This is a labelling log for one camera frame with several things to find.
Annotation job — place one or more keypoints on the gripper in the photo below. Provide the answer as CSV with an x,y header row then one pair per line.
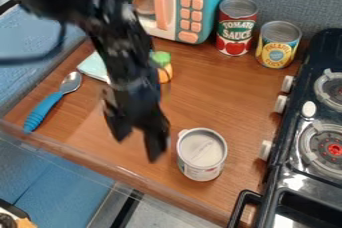
x,y
135,97

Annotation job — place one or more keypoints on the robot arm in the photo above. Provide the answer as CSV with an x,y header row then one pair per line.
x,y
111,28

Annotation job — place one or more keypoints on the orange toy carrot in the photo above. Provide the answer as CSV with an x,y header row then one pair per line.
x,y
164,72

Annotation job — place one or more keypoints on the white can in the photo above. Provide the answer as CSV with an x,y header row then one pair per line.
x,y
202,153

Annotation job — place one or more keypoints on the light blue cloth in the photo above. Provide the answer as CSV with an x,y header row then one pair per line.
x,y
93,67

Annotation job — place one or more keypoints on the toy microwave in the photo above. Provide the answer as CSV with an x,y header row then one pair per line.
x,y
202,5

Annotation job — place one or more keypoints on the red tomato sauce can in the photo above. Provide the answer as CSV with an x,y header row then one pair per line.
x,y
237,28

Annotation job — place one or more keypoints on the yellow can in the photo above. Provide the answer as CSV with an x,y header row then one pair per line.
x,y
278,46

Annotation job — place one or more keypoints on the toy stove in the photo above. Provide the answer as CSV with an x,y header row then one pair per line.
x,y
311,175

